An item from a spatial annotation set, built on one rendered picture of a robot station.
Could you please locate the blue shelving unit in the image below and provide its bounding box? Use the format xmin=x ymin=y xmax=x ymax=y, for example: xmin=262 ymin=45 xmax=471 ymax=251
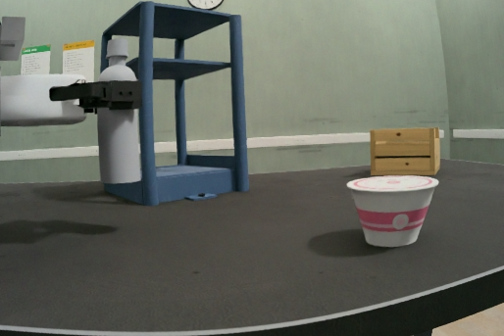
xmin=100 ymin=1 xmax=249 ymax=206

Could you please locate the white yogurt cup with pink stripe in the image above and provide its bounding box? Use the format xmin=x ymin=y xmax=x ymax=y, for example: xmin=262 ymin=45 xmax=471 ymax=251
xmin=347 ymin=176 xmax=438 ymax=247

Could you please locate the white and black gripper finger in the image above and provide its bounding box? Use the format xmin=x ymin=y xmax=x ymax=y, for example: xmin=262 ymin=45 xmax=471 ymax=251
xmin=78 ymin=98 xmax=97 ymax=115
xmin=49 ymin=80 xmax=142 ymax=110

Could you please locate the grey bottle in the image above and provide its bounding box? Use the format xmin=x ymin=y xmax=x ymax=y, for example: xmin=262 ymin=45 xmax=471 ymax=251
xmin=97 ymin=38 xmax=140 ymax=183

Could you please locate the small wooden crate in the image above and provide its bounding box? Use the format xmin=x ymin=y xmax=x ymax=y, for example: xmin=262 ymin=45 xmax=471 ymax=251
xmin=371 ymin=127 xmax=440 ymax=175

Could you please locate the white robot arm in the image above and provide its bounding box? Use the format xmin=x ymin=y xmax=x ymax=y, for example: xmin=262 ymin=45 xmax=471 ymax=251
xmin=0 ymin=17 xmax=25 ymax=61

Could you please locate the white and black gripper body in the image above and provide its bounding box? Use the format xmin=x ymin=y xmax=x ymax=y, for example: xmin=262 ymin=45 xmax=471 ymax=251
xmin=0 ymin=68 xmax=86 ymax=126

